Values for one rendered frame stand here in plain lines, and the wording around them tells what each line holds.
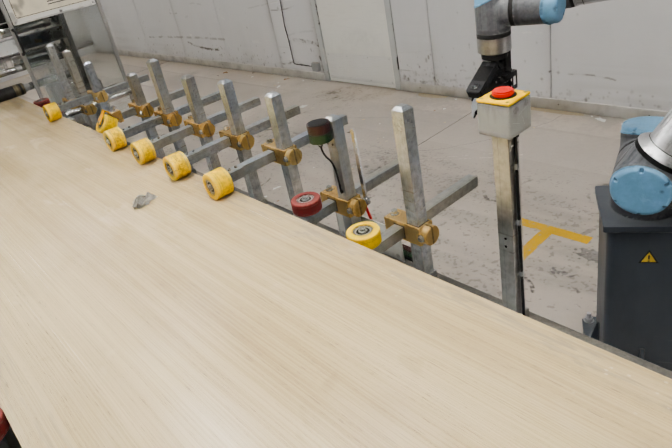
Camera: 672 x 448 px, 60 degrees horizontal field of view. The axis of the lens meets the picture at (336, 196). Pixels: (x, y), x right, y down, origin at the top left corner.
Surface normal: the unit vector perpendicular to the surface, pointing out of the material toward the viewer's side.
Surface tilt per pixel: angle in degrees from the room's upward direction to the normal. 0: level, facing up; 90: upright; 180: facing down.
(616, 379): 0
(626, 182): 95
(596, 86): 90
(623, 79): 90
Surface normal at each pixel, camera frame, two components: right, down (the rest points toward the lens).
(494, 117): -0.73, 0.43
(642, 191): -0.50, 0.55
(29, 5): 0.66, 0.24
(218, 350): -0.18, -0.87
